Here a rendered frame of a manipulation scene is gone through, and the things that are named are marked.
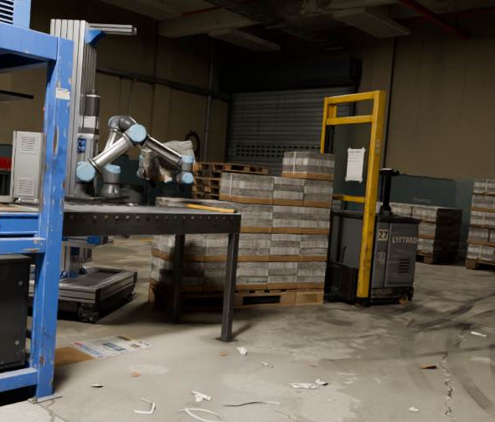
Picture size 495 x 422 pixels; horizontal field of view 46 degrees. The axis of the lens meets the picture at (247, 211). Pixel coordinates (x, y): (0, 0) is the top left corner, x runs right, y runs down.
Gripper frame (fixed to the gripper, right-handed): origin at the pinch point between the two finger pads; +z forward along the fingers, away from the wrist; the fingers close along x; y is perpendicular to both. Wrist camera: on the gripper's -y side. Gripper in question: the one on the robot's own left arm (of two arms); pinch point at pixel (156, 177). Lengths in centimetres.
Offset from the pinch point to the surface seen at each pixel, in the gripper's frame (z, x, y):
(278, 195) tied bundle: 37, 82, -40
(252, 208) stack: 37, 56, -43
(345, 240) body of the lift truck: 9, 155, -110
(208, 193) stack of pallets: -566, 277, -139
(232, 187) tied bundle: 20, 52, -25
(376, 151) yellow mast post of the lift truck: 54, 175, -31
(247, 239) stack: 38, 45, -64
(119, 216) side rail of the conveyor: 147, -73, 7
